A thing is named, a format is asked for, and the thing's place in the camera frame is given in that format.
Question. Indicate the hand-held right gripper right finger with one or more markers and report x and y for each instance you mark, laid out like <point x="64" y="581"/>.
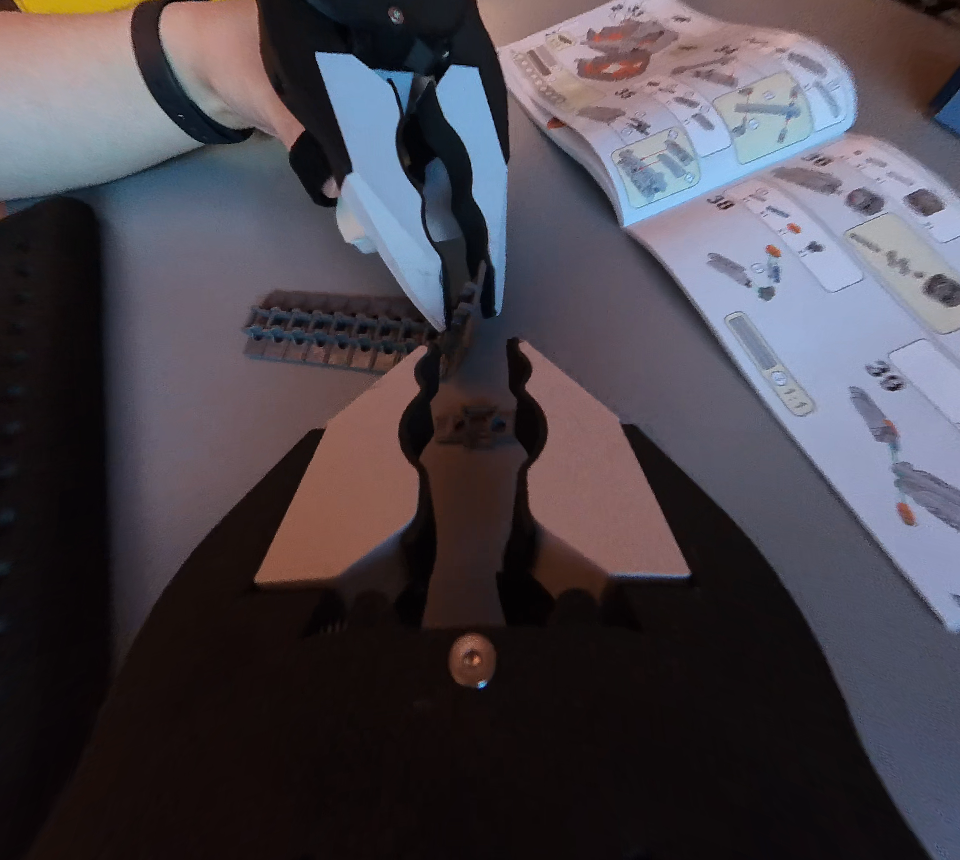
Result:
<point x="607" y="500"/>

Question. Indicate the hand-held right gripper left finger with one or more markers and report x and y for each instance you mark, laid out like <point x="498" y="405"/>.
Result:
<point x="345" y="500"/>

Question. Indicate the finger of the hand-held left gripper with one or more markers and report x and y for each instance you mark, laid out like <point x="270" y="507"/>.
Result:
<point x="487" y="185"/>
<point x="367" y="125"/>

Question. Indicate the small black track link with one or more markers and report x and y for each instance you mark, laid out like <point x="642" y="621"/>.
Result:
<point x="480" y="425"/>

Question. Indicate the grey desk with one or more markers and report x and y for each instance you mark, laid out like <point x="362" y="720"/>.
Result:
<point x="637" y="388"/>

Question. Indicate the person's left hand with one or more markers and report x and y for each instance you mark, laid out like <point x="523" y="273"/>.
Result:
<point x="225" y="58"/>

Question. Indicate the black wrist band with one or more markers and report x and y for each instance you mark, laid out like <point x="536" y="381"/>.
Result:
<point x="161" y="80"/>

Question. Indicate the open instruction booklet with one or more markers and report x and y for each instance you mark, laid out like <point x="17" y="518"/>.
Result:
<point x="750" y="238"/>

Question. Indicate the black perforated panel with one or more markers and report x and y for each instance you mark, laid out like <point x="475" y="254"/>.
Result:
<point x="45" y="463"/>

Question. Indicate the blue toy box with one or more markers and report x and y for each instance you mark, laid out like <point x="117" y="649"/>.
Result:
<point x="946" y="99"/>

